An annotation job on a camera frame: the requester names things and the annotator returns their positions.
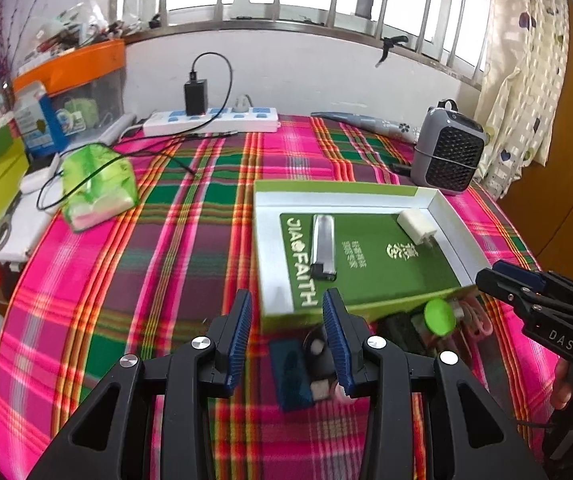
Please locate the pink green plaid cloth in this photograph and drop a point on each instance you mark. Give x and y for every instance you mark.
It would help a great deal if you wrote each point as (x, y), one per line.
(166, 260)

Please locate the blue transparent usb tester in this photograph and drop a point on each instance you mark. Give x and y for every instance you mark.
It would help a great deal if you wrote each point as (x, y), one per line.
(291, 375)

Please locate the pile of small clutter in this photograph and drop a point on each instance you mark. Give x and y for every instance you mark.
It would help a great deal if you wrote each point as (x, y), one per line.
(66, 30)

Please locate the black round gadget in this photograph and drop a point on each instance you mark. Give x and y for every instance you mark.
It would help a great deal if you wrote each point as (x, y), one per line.
(314, 355)

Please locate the grey portable heater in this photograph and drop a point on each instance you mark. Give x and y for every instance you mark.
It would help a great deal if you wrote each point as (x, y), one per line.
(446, 155)

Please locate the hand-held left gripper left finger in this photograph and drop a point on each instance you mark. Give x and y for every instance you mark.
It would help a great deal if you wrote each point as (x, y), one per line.
(240, 340)

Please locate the window with metal bars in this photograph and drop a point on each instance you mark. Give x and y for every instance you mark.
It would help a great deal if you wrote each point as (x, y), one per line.
(276, 15)

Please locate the white side table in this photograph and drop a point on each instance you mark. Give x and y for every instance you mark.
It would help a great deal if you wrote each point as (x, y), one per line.
(26, 232)

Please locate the green lid jar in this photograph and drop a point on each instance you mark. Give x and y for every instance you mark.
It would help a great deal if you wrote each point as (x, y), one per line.
(441, 317)

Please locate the white blue power strip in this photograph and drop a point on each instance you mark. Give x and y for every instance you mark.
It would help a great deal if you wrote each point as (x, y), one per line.
(246, 120)

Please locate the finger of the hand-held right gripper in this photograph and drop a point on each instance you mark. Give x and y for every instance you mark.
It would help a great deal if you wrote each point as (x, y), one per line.
(518, 272)
(501, 285)

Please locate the green tissue pack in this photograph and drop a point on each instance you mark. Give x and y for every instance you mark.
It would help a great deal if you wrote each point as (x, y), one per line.
(96, 180)

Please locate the purple flower branches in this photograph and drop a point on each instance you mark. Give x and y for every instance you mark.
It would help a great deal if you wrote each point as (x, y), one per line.
(1, 55)

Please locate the white charger plug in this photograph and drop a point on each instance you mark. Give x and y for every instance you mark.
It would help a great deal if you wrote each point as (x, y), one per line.
(414, 222)

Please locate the dotted cream curtain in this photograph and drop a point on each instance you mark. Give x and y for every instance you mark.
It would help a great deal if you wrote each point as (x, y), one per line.
(521, 85)

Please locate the blue carton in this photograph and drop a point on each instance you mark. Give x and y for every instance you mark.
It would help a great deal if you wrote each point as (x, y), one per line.
(41, 120)

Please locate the white oval gadget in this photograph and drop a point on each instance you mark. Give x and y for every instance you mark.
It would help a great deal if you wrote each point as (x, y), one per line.
(36, 180)

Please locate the orange lid storage box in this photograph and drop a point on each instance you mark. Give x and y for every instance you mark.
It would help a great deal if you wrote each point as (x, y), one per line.
(81, 60)

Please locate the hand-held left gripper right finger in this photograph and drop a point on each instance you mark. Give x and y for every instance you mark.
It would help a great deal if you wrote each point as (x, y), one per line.
(334, 340)

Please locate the shallow green cardboard box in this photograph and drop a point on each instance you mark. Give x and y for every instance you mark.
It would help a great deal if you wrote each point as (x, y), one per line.
(366, 270)

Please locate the silver lighter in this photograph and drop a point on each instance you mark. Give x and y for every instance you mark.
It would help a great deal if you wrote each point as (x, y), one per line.
(325, 240)

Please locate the black charger adapter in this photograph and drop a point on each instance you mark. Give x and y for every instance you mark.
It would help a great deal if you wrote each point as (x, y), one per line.
(195, 97)

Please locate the black heater plug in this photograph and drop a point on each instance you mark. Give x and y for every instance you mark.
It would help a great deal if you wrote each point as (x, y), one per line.
(402, 169)

